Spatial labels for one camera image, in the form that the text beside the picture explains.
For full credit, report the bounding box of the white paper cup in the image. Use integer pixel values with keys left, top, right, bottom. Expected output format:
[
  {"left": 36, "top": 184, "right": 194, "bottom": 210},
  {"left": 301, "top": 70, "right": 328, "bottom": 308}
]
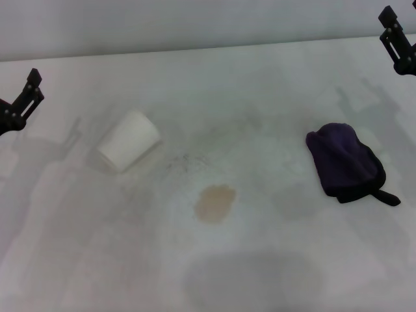
[{"left": 96, "top": 110, "right": 163, "bottom": 174}]

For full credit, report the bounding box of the purple rag with black trim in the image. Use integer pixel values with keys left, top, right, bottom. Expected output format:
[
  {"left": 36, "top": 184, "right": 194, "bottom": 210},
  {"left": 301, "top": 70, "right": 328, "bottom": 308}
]
[{"left": 305, "top": 122, "right": 402, "bottom": 207}]

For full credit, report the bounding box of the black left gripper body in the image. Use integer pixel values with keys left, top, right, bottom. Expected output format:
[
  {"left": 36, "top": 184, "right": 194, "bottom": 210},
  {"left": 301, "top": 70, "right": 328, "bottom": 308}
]
[{"left": 0, "top": 99, "right": 14, "bottom": 137}]

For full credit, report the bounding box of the brown water stain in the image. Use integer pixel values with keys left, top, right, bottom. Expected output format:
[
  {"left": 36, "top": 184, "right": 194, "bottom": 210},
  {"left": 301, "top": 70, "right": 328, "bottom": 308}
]
[{"left": 194, "top": 184, "right": 237, "bottom": 224}]

